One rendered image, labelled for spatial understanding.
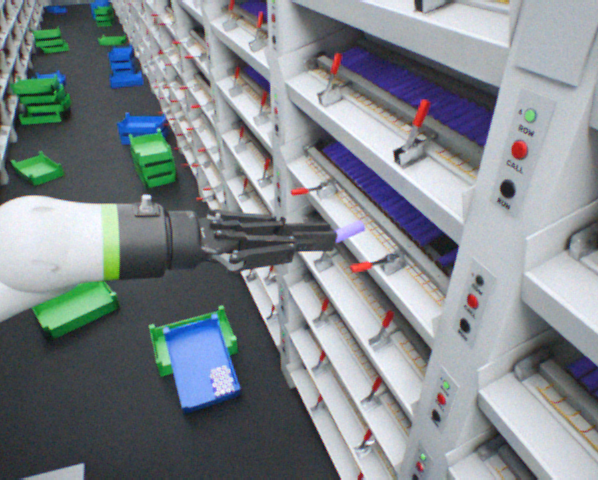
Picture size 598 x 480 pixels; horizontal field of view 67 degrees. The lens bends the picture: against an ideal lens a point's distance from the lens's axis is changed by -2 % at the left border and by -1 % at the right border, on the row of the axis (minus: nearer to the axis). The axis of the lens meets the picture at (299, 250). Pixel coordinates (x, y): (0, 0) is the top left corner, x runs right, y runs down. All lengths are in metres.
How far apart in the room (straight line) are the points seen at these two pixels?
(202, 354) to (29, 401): 0.62
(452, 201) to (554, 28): 0.24
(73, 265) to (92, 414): 1.29
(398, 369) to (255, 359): 0.99
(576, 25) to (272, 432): 1.43
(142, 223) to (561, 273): 0.45
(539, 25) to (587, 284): 0.24
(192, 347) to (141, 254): 1.25
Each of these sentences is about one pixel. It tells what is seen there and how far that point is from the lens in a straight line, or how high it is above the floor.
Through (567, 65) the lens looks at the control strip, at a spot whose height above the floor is 1.29.
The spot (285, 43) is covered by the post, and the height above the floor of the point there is 1.17.
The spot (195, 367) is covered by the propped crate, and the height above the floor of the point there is 0.05.
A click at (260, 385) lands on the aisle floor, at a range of 1.74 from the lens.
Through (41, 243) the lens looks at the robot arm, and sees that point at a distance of 0.54.
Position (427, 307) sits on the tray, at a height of 0.90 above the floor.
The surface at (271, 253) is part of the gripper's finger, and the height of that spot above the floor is 1.04.
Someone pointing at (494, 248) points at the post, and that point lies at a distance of 0.55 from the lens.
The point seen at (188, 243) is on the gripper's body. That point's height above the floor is 1.07.
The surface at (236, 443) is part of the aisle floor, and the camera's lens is 1.62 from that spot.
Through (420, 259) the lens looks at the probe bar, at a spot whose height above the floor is 0.93.
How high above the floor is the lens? 1.40
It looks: 37 degrees down
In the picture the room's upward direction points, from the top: straight up
